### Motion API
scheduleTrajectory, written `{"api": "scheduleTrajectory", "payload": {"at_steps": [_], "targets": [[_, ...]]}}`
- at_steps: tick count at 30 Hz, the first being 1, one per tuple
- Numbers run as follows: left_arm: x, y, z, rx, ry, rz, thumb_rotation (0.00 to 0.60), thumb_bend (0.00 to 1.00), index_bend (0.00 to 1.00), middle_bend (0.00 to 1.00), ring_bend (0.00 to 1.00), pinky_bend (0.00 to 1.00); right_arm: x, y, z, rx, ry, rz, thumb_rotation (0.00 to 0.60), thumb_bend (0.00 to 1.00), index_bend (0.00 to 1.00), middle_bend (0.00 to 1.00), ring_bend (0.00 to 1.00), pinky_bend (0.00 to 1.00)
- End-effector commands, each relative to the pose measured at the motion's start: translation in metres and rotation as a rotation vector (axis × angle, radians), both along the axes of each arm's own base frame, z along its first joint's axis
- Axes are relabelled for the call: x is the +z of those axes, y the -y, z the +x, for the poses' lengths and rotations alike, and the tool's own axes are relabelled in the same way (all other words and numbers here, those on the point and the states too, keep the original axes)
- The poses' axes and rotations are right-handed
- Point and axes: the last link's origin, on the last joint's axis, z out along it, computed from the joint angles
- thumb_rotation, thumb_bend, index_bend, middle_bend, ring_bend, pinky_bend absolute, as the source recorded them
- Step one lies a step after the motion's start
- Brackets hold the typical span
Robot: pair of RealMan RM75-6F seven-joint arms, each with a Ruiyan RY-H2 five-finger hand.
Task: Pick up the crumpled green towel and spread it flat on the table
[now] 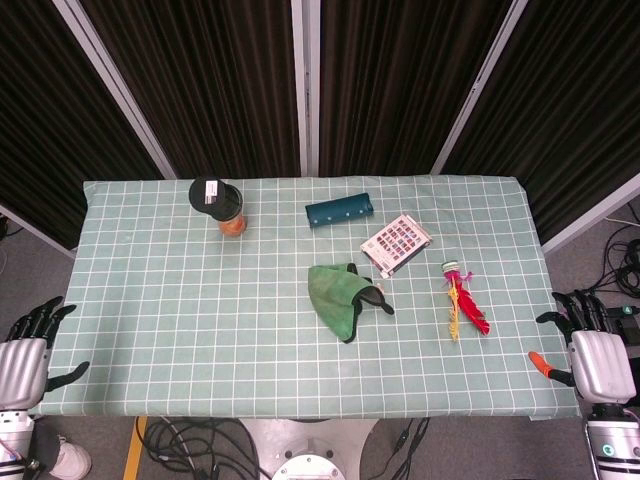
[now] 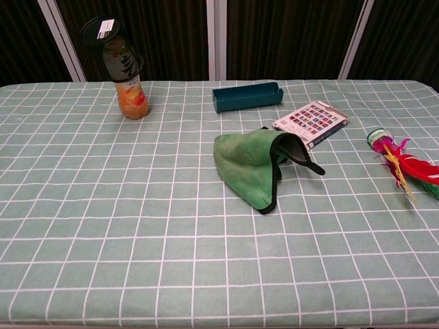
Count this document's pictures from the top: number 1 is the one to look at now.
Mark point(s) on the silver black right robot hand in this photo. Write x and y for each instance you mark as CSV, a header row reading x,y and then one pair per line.
x,y
600,365

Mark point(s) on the white sneaker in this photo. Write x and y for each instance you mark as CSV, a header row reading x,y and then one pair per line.
x,y
72,457

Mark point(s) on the dark ribbed partition panel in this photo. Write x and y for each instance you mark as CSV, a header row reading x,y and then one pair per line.
x,y
565,110
45,125
210,85
395,85

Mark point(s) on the red yellow feather shuttlecock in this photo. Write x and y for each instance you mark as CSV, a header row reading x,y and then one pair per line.
x,y
470,307

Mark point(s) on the black-lidded jar with orange contents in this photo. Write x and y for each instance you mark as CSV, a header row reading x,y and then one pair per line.
x,y
212,197

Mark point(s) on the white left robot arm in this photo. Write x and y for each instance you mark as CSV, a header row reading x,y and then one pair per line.
x,y
12,440

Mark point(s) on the white card pack colourful grid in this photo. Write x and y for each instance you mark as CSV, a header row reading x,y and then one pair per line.
x,y
397,245

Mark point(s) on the green cloth black trim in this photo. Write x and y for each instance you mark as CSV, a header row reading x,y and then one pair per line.
x,y
330,295

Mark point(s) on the teal rolled pencil case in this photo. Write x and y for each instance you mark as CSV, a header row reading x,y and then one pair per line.
x,y
340,210

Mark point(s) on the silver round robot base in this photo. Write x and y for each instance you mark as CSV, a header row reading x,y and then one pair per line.
x,y
305,450

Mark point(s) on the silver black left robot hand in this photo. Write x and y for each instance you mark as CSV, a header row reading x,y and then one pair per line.
x,y
22,370

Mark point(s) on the black numbered foot pedal strip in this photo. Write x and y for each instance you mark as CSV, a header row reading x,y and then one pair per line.
x,y
627,320

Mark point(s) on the green white checkered tablecloth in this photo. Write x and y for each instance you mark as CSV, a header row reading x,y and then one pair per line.
x,y
150,310

